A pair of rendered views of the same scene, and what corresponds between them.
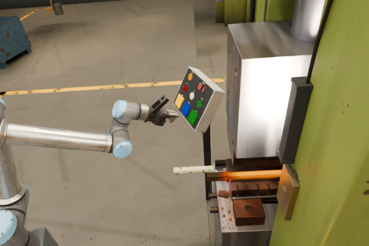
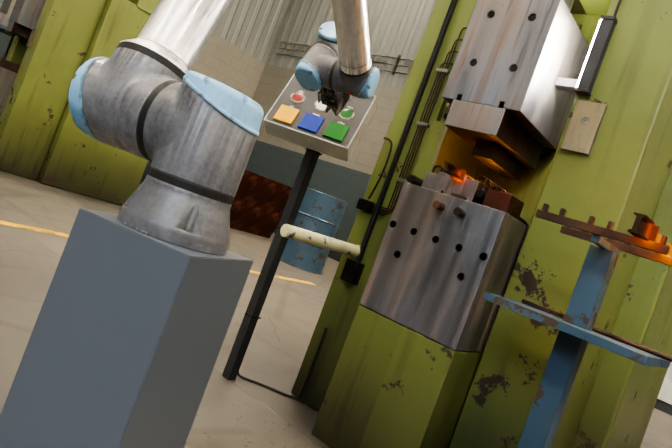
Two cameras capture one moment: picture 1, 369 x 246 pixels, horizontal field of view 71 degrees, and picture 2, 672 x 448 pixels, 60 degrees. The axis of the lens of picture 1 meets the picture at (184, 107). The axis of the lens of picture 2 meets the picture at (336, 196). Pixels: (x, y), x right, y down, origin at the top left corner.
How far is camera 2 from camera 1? 205 cm
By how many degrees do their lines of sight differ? 63
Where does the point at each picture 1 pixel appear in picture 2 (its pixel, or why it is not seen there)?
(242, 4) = (46, 134)
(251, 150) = (529, 106)
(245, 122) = (540, 64)
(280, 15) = not seen: hidden behind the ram
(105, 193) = not seen: outside the picture
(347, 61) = not seen: outside the picture
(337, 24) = not seen: outside the picture
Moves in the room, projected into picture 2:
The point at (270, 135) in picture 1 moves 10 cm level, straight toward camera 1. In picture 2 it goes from (542, 93) to (566, 93)
